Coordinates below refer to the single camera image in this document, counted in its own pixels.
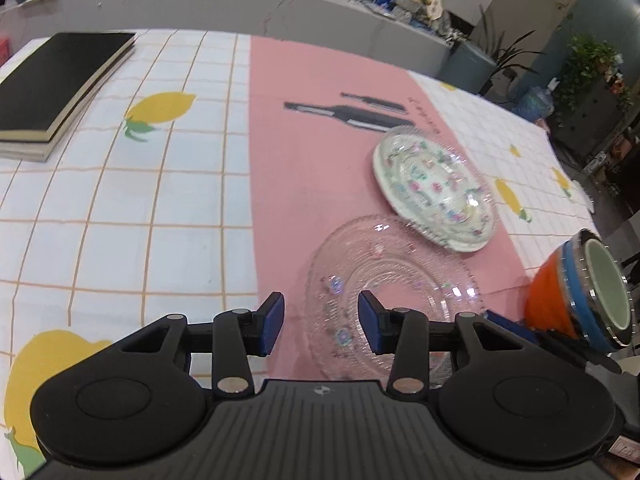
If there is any white floral plate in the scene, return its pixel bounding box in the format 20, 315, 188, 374
372, 126, 497, 253

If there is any pink mat with bottle print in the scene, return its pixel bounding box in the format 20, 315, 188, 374
248, 35, 531, 378

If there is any marble television cabinet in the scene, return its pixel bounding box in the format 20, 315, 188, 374
0, 0, 453, 78

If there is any dark shelf unit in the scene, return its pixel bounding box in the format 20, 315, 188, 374
550, 75, 640, 221

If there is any orange bowl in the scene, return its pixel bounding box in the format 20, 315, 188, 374
524, 250, 581, 341

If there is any leafy green plant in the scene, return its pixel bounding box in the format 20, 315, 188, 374
555, 35, 623, 126

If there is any blue bowl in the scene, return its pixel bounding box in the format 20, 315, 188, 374
559, 240, 621, 353

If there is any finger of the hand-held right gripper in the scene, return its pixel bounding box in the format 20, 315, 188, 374
485, 309, 550, 344

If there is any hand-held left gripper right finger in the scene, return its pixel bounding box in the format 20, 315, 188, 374
358, 290, 540, 396

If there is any blue water jug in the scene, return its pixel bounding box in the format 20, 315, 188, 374
515, 85, 555, 121

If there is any green ceramic bowl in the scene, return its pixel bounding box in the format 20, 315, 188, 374
585, 239, 632, 333

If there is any black notebook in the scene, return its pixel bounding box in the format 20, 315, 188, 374
0, 32, 137, 163

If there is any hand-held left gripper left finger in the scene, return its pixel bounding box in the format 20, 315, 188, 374
117, 291, 286, 401

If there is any clear glass plate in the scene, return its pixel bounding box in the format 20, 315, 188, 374
305, 215, 483, 386

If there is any potted long leaf plant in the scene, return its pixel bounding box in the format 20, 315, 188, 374
472, 5, 546, 96

